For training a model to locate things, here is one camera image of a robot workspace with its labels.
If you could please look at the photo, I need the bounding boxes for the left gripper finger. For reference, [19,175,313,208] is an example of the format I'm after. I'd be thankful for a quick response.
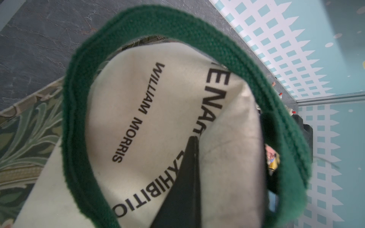
[151,136,201,228]

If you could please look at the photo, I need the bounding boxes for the light blue pencil sharpener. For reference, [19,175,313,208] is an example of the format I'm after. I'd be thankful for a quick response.
[268,190,277,212]

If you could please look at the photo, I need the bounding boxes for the yellow white pencil sharpener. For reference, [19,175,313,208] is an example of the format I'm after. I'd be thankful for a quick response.
[269,157,280,172]

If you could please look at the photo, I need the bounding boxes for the peach round pencil sharpener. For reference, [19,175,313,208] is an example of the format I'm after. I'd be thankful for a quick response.
[265,144,277,165]

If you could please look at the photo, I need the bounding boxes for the cream canvas tote bag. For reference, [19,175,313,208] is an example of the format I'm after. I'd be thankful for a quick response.
[1,5,312,228]

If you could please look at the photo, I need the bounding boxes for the black plastic tool case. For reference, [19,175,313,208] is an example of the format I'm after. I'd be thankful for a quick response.
[292,114,313,160]

